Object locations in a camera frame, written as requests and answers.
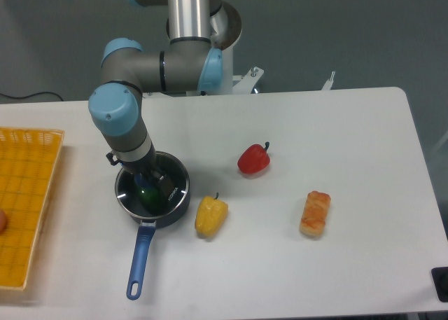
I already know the yellow woven basket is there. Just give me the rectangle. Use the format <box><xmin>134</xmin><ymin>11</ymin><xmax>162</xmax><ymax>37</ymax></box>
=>
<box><xmin>1</xmin><ymin>127</ymin><xmax>64</xmax><ymax>291</ymax></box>

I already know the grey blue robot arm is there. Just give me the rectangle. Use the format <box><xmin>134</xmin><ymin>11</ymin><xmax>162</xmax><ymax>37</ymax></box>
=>
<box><xmin>88</xmin><ymin>0</ymin><xmax>223</xmax><ymax>200</ymax></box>

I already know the yellow bell pepper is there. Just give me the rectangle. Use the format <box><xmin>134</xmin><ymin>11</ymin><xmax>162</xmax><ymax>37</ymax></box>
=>
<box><xmin>195</xmin><ymin>193</ymin><xmax>229</xmax><ymax>237</ymax></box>

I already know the black device at table corner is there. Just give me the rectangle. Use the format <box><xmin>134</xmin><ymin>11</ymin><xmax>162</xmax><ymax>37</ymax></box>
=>
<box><xmin>431</xmin><ymin>267</ymin><xmax>448</xmax><ymax>302</ymax></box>

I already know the black pot blue handle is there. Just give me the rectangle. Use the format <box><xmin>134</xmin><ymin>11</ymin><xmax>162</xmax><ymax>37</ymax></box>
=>
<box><xmin>115</xmin><ymin>152</ymin><xmax>190</xmax><ymax>300</ymax></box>

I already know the red bell pepper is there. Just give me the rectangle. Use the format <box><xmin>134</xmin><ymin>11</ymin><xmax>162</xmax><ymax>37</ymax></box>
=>
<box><xmin>237</xmin><ymin>141</ymin><xmax>270</xmax><ymax>174</ymax></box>

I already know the orange item in basket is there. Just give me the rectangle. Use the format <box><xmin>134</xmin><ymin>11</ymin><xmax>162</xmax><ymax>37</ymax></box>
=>
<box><xmin>0</xmin><ymin>209</ymin><xmax>8</xmax><ymax>232</ymax></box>

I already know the glass pot lid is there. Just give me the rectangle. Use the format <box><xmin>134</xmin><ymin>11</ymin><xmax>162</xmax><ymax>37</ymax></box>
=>
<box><xmin>115</xmin><ymin>152</ymin><xmax>190</xmax><ymax>219</ymax></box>

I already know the toasted bread piece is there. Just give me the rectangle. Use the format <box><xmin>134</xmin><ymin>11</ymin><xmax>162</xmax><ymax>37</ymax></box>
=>
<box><xmin>299</xmin><ymin>190</ymin><xmax>331</xmax><ymax>237</ymax></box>

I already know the green bell pepper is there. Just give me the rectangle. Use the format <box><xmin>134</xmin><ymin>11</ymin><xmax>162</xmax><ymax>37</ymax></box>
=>
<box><xmin>135</xmin><ymin>179</ymin><xmax>167</xmax><ymax>215</ymax></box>

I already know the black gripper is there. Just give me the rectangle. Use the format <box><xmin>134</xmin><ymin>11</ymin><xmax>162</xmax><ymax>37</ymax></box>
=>
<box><xmin>106</xmin><ymin>148</ymin><xmax>178</xmax><ymax>202</ymax></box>

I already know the black cable on floor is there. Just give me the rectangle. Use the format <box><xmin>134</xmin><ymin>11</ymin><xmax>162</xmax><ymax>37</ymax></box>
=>
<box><xmin>0</xmin><ymin>91</ymin><xmax>64</xmax><ymax>102</ymax></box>

